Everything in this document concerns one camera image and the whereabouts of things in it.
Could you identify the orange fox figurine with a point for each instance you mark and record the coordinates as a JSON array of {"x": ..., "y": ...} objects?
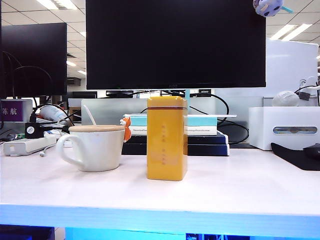
[{"x": 128, "y": 131}]

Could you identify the white partition board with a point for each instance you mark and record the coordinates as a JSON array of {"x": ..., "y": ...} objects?
[{"x": 288, "y": 71}]

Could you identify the teal book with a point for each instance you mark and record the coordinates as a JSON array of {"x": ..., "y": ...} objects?
[{"x": 202, "y": 122}]

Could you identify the thin navy book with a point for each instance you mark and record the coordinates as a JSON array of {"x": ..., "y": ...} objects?
[{"x": 209, "y": 138}]

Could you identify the purple plush toy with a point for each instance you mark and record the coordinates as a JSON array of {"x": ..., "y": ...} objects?
[{"x": 268, "y": 7}]

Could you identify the black computer mouse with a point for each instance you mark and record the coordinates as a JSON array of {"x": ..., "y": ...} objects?
[{"x": 312, "y": 150}]

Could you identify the white box with slot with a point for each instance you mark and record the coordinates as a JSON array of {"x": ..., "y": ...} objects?
[{"x": 261, "y": 126}]

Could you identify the black mouse pad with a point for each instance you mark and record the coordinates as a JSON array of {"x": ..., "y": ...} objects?
[{"x": 290, "y": 157}]

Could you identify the ceiling light panel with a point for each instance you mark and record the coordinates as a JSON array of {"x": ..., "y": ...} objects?
[
  {"x": 291, "y": 32},
  {"x": 57, "y": 3}
]

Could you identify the frosted glass panel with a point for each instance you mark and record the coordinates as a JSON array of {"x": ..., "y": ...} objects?
[{"x": 108, "y": 110}]

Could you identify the white power strip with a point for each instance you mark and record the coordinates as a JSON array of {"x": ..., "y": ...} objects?
[{"x": 28, "y": 145}]

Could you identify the white crumpled ball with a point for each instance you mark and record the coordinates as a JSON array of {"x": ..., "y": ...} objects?
[{"x": 285, "y": 99}]

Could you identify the white spoon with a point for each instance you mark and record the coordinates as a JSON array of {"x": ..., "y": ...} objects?
[{"x": 91, "y": 118}]

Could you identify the white ceramic mug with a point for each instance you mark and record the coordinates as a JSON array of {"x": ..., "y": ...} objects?
[{"x": 101, "y": 150}]

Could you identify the large black monitor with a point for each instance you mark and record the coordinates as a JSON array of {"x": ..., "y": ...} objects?
[{"x": 175, "y": 45}]

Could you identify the white tube bottle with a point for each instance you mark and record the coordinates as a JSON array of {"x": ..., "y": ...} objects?
[{"x": 53, "y": 113}]

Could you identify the white book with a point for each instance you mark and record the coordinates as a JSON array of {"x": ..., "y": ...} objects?
[{"x": 202, "y": 130}]

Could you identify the yellow tin box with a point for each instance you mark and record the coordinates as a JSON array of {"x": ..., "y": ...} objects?
[{"x": 165, "y": 140}]

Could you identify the small black monitor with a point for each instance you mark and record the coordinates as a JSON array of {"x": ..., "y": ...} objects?
[{"x": 33, "y": 45}]

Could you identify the wooden mug lid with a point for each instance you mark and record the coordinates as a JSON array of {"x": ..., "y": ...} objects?
[{"x": 96, "y": 128}]

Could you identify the black adapter plug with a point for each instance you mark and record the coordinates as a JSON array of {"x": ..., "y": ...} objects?
[{"x": 305, "y": 96}]

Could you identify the black cube charger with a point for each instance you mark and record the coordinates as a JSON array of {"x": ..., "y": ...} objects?
[{"x": 38, "y": 133}]

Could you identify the purple name sign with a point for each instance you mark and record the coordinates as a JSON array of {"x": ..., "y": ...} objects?
[{"x": 15, "y": 111}]

